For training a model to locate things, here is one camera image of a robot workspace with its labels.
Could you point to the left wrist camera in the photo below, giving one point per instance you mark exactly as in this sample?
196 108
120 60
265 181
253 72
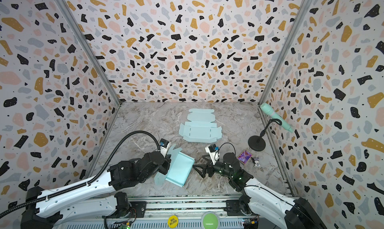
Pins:
164 146

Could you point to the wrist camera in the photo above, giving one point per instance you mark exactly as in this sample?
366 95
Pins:
164 146
213 152

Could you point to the mint green microphone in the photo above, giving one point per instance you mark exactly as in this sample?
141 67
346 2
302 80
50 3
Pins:
268 110

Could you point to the small black white figurine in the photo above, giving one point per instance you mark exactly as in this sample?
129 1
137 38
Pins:
257 162

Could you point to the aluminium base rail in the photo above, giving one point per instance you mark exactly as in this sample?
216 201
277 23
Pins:
154 212

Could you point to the colourful small card box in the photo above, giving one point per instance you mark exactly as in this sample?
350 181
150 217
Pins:
244 157

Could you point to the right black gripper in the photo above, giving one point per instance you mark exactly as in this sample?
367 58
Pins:
208 169

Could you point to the yellow round sticker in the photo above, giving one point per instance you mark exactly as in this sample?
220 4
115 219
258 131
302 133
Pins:
173 221

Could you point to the mint flat box far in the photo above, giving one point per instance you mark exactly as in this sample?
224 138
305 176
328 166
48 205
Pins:
200 127

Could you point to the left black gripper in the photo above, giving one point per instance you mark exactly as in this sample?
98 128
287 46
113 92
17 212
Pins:
165 164

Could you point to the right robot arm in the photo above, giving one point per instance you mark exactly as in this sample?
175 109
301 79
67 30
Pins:
259 200

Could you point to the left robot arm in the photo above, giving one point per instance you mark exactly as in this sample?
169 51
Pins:
102 197

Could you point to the mint paper box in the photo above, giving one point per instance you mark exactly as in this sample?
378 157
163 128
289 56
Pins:
180 168

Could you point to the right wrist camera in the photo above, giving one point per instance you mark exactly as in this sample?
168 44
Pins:
213 152

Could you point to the green round button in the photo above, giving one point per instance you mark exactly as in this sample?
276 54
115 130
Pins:
210 221

